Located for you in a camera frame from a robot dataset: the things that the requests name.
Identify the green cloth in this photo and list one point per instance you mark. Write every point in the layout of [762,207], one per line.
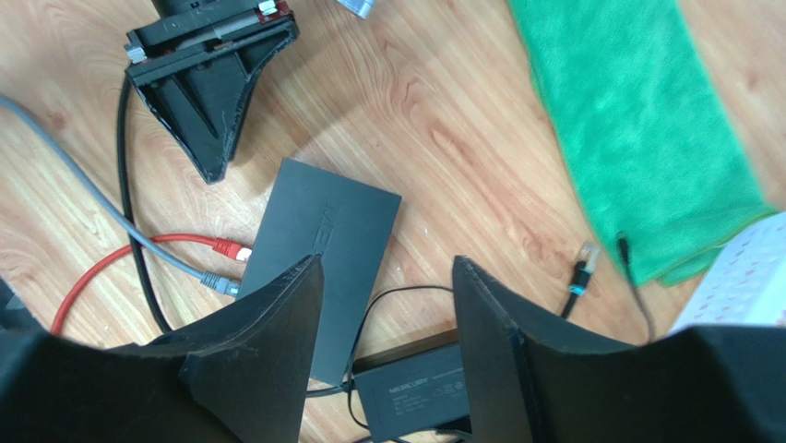
[658,170]

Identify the black power adapter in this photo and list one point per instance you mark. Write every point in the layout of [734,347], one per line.
[418,386]

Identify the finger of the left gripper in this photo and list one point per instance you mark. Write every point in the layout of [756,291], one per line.
[201,93]

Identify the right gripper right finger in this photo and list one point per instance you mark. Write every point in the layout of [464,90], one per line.
[500,333]

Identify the white plastic basket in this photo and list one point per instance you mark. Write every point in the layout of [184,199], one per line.
[746,283]

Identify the black network switch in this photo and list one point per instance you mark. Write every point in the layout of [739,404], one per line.
[311,211]

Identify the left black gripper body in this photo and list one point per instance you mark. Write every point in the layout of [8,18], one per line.
[201,32]

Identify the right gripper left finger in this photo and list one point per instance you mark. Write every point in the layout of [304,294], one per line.
[237,375]

